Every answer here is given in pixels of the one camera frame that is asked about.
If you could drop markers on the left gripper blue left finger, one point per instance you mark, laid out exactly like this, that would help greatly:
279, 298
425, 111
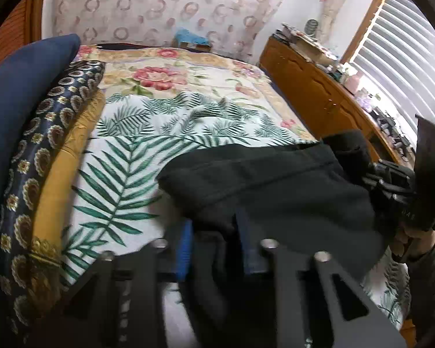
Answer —
183, 250

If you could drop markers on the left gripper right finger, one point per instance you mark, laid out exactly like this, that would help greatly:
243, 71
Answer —
251, 236

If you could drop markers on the black printed t-shirt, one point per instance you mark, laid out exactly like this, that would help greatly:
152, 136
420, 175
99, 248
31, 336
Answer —
322, 234

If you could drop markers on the person's right hand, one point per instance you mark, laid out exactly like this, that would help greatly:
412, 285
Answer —
410, 243

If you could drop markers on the wooden sideboard cabinet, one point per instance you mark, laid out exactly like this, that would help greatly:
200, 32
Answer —
323, 105

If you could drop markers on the white window blinds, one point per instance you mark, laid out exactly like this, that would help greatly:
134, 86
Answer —
397, 53

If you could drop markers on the clutter on sideboard top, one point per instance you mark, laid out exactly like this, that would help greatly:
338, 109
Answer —
351, 80

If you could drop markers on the golden yellow folded cloth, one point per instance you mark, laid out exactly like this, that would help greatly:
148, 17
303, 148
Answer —
49, 219

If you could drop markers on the floral and palm bedspread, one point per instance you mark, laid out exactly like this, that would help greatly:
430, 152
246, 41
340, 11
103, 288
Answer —
119, 242

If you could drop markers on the dark patterned folded cloth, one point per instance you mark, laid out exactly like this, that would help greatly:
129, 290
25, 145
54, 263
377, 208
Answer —
29, 265

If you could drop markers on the blue item on bed head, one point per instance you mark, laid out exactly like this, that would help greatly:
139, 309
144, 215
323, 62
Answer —
186, 40

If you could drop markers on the navy blue cushion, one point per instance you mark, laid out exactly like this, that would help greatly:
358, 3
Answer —
24, 76

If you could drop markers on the patterned fabric headboard cover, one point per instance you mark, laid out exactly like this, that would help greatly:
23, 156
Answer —
230, 26

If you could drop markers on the wooden louvered wardrobe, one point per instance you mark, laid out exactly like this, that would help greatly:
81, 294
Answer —
21, 27

